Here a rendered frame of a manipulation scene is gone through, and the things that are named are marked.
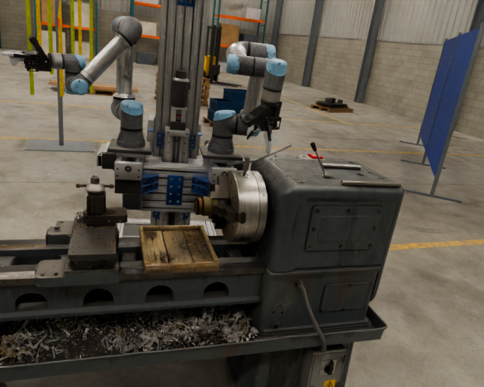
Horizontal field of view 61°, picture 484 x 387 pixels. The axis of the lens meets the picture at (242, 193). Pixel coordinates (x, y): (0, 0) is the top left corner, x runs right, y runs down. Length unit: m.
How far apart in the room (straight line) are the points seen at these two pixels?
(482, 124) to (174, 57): 12.00
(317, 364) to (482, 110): 12.18
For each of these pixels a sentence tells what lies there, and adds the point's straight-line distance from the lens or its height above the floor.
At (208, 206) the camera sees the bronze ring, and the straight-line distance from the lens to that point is 1.74.
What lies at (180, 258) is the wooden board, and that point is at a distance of 1.76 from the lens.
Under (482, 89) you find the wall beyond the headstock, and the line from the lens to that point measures 13.92.
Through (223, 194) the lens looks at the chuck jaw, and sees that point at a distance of 1.79.
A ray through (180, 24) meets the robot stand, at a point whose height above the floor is 1.80.
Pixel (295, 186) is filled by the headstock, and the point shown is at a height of 1.25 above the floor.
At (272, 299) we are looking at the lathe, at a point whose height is 0.72.
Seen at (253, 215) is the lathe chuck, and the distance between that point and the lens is 1.68.
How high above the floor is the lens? 1.76
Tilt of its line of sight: 20 degrees down
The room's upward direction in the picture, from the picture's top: 7 degrees clockwise
